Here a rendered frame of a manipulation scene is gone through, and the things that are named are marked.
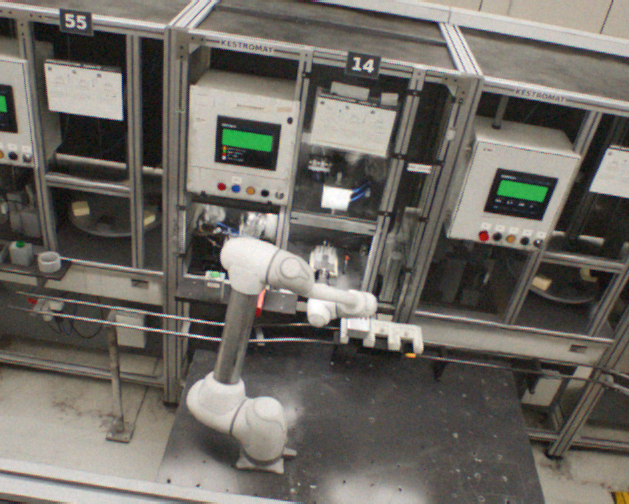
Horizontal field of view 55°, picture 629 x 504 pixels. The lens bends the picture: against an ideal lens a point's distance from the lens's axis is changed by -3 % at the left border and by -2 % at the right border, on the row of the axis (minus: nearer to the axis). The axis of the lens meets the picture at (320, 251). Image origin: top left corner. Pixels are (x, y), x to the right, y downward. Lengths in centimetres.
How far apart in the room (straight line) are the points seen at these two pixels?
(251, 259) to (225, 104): 65
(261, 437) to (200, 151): 113
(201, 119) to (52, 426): 185
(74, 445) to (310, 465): 139
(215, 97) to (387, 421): 150
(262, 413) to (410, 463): 67
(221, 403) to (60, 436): 133
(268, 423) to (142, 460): 118
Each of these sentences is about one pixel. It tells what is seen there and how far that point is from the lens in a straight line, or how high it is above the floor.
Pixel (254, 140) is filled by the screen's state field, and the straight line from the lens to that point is 241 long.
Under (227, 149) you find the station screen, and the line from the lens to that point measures 245.
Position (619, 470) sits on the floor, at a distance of 399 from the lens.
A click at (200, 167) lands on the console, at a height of 149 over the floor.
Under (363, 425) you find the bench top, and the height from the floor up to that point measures 68.
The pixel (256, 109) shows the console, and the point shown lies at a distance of 239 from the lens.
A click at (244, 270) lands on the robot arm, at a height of 142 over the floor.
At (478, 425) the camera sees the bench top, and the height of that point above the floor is 68.
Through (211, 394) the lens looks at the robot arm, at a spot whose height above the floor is 95.
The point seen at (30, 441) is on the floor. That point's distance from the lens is 347.
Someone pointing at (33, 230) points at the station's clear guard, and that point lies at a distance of 303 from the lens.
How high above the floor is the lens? 269
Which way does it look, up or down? 35 degrees down
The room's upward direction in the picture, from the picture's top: 10 degrees clockwise
